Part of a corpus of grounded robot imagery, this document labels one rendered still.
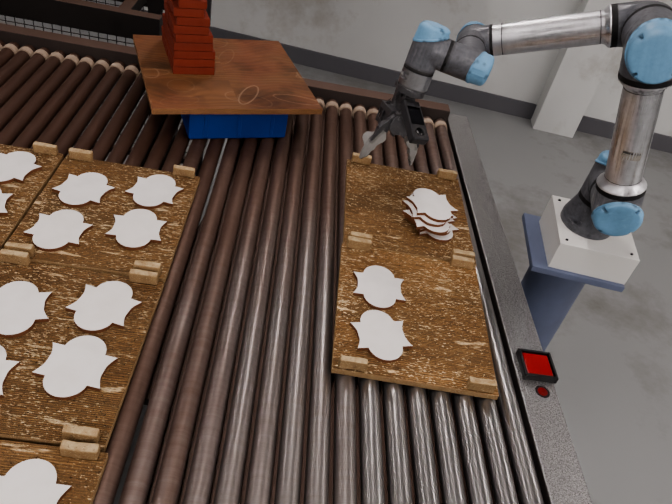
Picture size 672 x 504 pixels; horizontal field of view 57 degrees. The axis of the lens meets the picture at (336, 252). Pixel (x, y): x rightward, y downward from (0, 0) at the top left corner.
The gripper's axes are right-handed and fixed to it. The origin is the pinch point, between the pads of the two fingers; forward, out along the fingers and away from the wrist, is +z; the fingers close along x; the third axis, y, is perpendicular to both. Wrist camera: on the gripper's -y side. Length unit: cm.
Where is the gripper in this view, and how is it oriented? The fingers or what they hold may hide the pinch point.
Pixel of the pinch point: (386, 164)
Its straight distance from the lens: 159.8
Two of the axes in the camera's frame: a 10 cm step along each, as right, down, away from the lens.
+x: -9.0, -0.5, -4.4
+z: -3.0, 8.0, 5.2
